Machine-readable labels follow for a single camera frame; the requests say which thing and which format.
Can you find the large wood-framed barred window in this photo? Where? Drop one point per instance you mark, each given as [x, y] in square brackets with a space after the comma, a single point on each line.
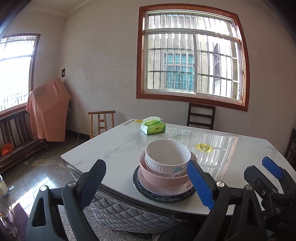
[195, 58]

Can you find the white bowl with cartoon print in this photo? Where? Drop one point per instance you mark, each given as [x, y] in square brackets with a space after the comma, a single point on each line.
[166, 150]

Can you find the green tissue pack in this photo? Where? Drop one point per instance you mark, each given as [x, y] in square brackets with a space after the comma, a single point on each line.
[152, 128]

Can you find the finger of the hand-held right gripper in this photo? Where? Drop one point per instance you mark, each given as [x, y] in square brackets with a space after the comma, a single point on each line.
[259, 183]
[271, 165]

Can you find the small orange-red object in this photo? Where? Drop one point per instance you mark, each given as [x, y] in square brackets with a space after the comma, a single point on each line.
[7, 149]

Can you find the dark wooden bench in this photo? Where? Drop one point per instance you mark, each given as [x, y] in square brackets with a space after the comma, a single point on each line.
[20, 148]

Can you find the small wood-framed window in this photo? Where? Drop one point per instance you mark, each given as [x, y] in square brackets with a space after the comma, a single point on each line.
[16, 69]

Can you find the dark wooden slatted chair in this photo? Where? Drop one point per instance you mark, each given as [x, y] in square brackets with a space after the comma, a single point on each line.
[201, 126]

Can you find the white bowl with pink band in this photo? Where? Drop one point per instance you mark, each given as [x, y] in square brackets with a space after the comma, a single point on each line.
[171, 174]

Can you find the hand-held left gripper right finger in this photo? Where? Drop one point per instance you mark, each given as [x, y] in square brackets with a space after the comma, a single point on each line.
[201, 187]

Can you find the light wooden chair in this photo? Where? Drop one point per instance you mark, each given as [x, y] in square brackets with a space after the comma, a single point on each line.
[101, 112]

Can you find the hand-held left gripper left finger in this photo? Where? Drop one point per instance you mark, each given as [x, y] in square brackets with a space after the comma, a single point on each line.
[91, 185]

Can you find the round yellow warning sticker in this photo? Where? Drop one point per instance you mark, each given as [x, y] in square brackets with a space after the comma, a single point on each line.
[204, 147]

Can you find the dark wooden armchair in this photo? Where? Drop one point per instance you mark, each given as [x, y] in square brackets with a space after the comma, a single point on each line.
[291, 148]

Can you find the large pink bowl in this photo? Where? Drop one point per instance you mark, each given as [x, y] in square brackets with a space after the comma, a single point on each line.
[157, 182]

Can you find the orange cloth cover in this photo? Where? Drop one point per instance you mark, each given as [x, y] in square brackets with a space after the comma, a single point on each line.
[48, 111]

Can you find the white plastic cup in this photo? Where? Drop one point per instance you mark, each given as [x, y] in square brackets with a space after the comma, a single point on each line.
[3, 187]

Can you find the blue patterned plate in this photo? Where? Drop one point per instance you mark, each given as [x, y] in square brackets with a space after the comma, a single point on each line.
[161, 198]
[166, 203]

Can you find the white and yellow label sticker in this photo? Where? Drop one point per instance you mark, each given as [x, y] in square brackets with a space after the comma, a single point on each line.
[131, 122]

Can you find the dark purple cloth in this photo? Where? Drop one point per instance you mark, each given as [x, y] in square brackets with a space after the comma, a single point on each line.
[16, 215]

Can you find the black wall plate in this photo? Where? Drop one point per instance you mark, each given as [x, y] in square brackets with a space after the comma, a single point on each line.
[63, 72]

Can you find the white plate with red flowers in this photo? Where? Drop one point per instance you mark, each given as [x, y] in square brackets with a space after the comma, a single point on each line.
[188, 188]

